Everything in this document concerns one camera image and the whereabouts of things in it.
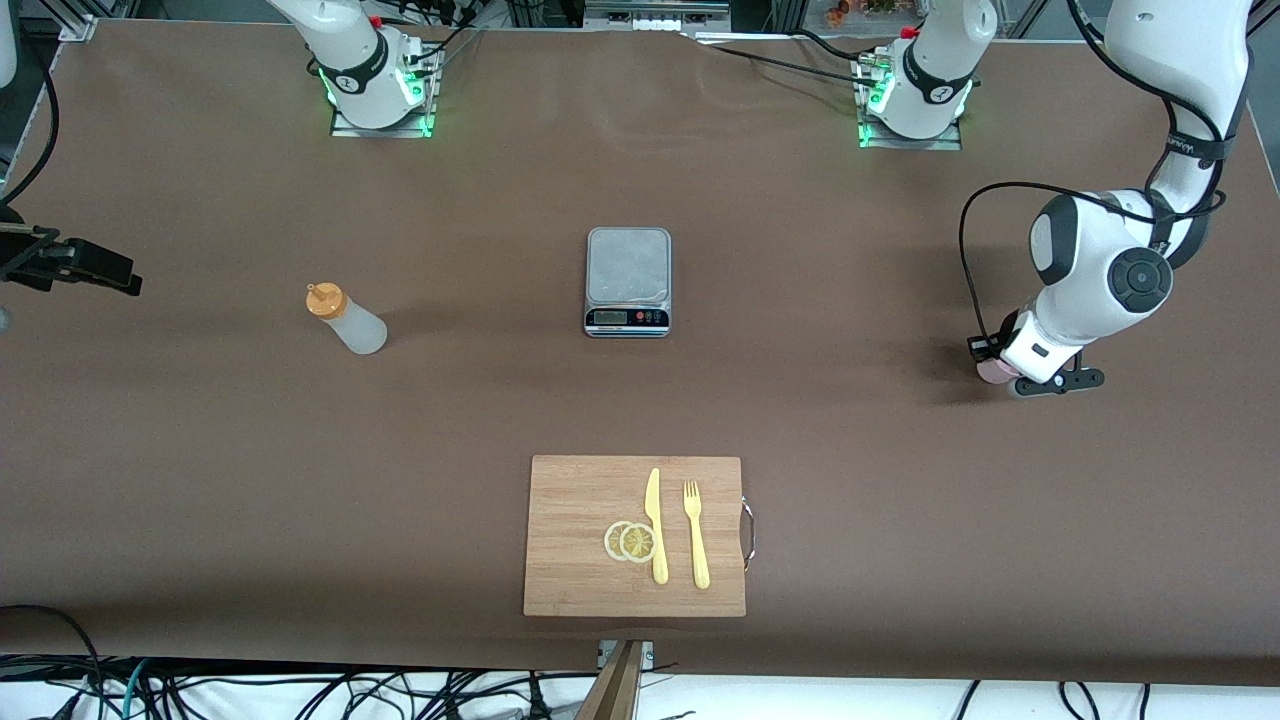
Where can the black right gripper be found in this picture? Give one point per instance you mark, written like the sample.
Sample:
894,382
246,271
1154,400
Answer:
35,256

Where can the pink plastic cup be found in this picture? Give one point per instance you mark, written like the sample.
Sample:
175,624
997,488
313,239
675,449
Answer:
992,374

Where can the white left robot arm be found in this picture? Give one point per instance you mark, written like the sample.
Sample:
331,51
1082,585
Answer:
1080,270

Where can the brown table cover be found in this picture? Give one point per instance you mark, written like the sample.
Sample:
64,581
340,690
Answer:
300,480

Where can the yellow plastic fork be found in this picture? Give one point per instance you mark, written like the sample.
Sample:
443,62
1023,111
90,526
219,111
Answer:
697,545

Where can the silver digital kitchen scale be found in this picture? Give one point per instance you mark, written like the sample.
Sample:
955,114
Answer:
627,280

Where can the yellow plastic knife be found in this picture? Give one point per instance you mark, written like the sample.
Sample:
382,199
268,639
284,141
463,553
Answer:
655,530

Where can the lemon slice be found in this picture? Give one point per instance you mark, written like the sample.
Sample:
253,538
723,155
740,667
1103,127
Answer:
638,543
612,540

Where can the wooden cutting board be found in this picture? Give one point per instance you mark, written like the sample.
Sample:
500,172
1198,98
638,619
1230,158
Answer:
580,540

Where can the grey metal rack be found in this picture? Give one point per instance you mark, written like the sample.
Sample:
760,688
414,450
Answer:
660,12

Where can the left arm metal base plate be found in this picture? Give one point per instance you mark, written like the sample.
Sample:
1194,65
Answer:
910,143

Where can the aluminium frame profile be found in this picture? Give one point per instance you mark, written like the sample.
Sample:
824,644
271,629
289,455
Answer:
80,25

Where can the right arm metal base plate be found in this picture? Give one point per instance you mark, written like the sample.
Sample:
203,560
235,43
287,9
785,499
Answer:
385,131

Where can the metal post bracket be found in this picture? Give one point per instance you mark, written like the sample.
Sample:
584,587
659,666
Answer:
648,652

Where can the wooden post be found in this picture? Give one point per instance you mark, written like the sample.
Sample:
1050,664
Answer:
618,690

